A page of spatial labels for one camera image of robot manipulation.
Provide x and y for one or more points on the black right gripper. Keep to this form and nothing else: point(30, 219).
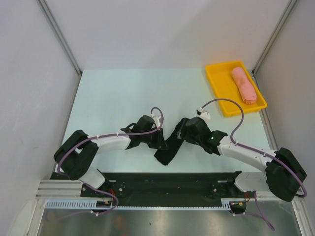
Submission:
point(188, 138)

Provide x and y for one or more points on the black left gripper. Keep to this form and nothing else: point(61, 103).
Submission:
point(159, 143)

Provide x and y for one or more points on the black t-shirt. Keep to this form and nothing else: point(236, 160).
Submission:
point(173, 142)

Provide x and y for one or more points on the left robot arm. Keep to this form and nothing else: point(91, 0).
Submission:
point(75, 156)

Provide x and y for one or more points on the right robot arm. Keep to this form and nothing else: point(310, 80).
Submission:
point(278, 170)

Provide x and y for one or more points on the yellow plastic tray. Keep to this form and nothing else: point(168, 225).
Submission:
point(220, 78)

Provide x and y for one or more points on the rolled pink t-shirt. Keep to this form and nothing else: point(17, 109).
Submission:
point(245, 87)

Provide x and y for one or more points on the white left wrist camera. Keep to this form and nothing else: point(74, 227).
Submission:
point(158, 119)

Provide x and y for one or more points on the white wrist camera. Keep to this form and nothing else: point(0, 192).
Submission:
point(201, 113)
point(158, 119)

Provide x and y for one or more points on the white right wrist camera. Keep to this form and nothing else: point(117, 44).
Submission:
point(201, 113)

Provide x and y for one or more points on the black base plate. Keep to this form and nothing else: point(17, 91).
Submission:
point(183, 188)

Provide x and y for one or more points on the white slotted cable duct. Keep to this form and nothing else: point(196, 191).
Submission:
point(101, 205)

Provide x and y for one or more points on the right aluminium frame post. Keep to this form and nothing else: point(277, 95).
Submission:
point(275, 34)

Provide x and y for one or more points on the aluminium frame post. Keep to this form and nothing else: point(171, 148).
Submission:
point(275, 34)
point(48, 14)

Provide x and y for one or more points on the left aluminium frame post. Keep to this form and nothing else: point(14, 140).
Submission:
point(48, 14)

